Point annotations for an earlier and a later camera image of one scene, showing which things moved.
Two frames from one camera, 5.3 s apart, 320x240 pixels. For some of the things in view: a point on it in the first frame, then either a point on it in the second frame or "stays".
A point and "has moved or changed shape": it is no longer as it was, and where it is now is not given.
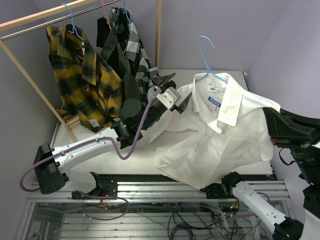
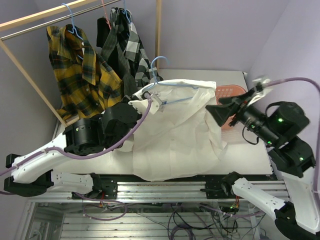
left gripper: x=162 y=80 to x=137 y=104
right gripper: x=292 y=130 to x=221 y=111
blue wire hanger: x=209 y=71 to x=155 y=82
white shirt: x=221 y=129 has moved or changed shape
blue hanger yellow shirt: x=74 y=29 stays
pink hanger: x=106 y=14 stays
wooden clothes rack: x=13 y=22 stays
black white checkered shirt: x=145 y=68 stays
